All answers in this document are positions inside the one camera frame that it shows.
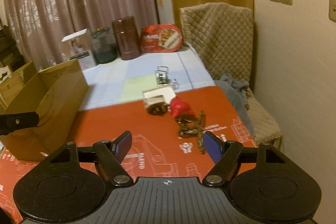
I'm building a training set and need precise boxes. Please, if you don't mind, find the leopard print hair band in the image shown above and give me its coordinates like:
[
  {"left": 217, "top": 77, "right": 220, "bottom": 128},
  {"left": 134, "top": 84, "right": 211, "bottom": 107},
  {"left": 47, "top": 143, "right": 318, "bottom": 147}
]
[{"left": 175, "top": 110, "right": 206, "bottom": 154}]

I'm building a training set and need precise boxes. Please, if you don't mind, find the red plastic toy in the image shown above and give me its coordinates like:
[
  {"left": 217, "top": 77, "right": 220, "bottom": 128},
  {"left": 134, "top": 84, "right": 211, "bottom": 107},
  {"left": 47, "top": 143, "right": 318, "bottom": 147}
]
[{"left": 169, "top": 97, "right": 195, "bottom": 118}]

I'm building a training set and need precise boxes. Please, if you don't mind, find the beige plastic clamp device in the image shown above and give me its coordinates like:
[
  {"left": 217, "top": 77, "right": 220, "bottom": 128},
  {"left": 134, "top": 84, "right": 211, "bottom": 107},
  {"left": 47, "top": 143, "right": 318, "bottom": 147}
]
[{"left": 142, "top": 86, "right": 176, "bottom": 115}]

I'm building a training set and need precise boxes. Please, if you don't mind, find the wire holder with green roll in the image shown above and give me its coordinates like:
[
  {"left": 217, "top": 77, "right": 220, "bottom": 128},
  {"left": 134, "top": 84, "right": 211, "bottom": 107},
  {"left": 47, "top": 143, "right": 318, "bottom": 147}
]
[{"left": 155, "top": 66, "right": 178, "bottom": 90}]

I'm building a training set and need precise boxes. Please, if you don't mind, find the orange printed cardboard mat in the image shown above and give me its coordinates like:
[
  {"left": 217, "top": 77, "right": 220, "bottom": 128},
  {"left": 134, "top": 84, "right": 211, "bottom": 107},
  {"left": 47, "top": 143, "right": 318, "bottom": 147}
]
[{"left": 1, "top": 86, "right": 256, "bottom": 223}]

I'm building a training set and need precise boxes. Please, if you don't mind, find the cardboard box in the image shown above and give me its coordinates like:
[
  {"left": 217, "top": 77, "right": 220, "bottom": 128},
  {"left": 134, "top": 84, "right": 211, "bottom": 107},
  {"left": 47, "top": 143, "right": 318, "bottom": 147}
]
[{"left": 1, "top": 60, "right": 88, "bottom": 161}]

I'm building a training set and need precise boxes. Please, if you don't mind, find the grey cloth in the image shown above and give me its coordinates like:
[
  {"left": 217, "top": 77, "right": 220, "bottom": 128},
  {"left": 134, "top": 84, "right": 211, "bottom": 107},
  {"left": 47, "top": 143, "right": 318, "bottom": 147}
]
[{"left": 214, "top": 73, "right": 255, "bottom": 136}]

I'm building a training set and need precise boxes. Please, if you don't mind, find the pastel checked table cloth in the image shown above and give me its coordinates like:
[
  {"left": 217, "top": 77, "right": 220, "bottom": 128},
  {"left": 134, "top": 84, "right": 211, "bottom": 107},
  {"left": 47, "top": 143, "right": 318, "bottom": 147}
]
[{"left": 80, "top": 46, "right": 215, "bottom": 111}]

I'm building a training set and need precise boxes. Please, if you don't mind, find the dark green glass jar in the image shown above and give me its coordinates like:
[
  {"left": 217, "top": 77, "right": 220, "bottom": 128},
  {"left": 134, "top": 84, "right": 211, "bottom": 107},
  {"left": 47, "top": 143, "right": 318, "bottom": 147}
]
[{"left": 91, "top": 27, "right": 117, "bottom": 64}]

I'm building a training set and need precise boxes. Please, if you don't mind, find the white product box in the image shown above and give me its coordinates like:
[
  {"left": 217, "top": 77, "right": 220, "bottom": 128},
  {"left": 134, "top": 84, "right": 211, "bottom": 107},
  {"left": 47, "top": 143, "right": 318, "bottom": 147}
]
[{"left": 60, "top": 28, "right": 97, "bottom": 71}]

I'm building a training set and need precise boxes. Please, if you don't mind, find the beige quilted chair cover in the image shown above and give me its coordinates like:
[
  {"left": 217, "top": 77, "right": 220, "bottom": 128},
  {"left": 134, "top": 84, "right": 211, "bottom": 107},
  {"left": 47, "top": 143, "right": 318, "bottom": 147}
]
[{"left": 180, "top": 2, "right": 283, "bottom": 149}]

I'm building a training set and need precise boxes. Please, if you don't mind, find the brown metal thermos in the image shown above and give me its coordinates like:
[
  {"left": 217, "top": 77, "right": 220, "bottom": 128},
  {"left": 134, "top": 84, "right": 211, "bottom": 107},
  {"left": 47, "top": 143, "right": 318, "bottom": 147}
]
[{"left": 112, "top": 16, "right": 142, "bottom": 60}]

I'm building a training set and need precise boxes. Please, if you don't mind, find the red oval food container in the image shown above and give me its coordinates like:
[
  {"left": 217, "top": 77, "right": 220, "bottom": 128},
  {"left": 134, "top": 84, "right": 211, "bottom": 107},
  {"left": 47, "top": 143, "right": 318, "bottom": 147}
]
[{"left": 140, "top": 24, "right": 183, "bottom": 53}]

